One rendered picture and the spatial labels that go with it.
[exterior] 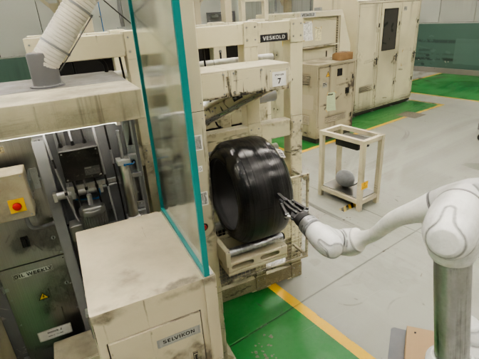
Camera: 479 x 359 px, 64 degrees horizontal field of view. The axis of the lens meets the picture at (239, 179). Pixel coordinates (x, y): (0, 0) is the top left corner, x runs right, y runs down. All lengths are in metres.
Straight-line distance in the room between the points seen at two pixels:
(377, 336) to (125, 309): 2.02
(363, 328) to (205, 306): 1.77
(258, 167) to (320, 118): 4.57
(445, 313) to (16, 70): 10.08
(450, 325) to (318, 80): 5.15
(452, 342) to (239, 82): 1.49
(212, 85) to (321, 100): 4.35
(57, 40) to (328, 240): 1.41
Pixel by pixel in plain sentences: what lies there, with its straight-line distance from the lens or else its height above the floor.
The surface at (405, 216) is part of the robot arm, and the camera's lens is 1.40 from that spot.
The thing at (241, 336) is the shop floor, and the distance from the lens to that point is 2.86.
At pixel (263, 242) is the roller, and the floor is 0.91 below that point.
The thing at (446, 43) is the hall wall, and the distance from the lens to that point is 13.45.
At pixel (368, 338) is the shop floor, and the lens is 2.91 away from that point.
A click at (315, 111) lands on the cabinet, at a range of 6.28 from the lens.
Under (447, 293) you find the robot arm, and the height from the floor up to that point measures 1.28.
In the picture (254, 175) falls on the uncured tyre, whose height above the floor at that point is 1.34.
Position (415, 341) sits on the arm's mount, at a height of 0.72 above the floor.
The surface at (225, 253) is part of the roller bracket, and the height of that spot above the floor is 0.94.
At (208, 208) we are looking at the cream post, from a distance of 1.94.
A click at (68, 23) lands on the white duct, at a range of 1.91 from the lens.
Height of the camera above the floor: 2.05
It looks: 24 degrees down
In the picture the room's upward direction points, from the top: 4 degrees counter-clockwise
